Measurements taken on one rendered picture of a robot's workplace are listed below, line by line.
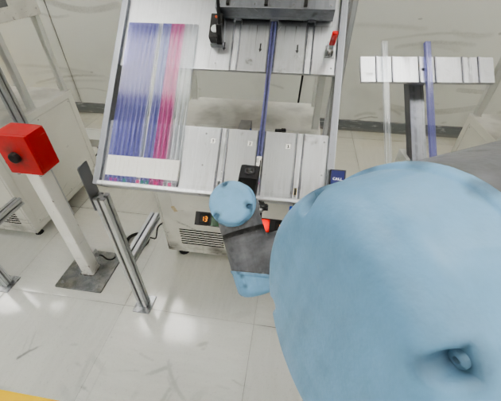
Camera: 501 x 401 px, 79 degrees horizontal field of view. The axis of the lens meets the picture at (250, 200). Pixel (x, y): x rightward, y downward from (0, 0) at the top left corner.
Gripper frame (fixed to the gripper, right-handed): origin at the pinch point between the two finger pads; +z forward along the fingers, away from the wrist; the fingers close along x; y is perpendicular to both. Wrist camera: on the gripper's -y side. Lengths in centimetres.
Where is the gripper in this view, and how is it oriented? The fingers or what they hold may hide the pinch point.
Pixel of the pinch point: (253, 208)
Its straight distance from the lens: 83.0
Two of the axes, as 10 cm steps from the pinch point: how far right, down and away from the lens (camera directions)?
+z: 1.1, 1.1, 9.9
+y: -1.1, 9.9, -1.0
